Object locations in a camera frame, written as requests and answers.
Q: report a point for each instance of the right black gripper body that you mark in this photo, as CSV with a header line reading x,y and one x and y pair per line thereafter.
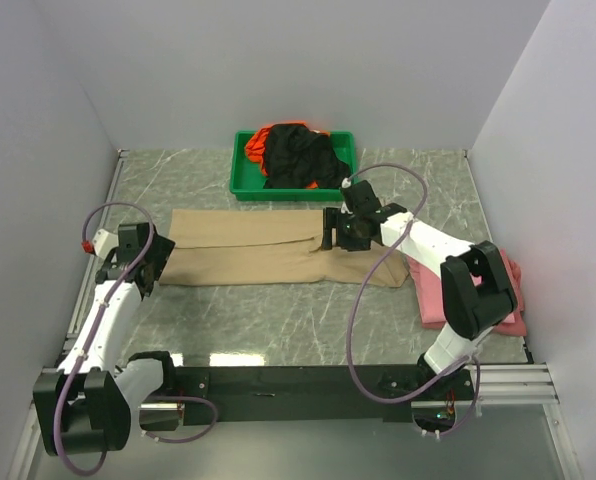
x,y
348,233

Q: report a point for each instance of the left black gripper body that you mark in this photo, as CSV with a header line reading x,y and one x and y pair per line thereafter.
x,y
159,255

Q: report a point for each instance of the beige t shirt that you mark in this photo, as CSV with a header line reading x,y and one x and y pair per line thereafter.
x,y
227,248

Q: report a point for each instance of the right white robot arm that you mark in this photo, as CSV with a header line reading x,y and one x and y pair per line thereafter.
x,y
476,290

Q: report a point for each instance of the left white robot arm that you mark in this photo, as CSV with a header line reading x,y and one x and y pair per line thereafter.
x,y
85,407

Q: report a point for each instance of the light pink folded t shirt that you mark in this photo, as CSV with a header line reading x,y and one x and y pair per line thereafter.
x,y
429,294

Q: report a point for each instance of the black t shirt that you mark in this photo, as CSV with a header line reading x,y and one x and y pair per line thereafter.
x,y
328,169

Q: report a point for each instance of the green plastic bin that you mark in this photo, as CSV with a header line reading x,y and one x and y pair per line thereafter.
x,y
247,181

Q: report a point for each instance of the orange t shirt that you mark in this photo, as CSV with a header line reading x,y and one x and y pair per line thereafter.
x,y
255,147

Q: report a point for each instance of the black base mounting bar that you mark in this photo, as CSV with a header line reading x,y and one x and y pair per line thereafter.
x,y
285,393

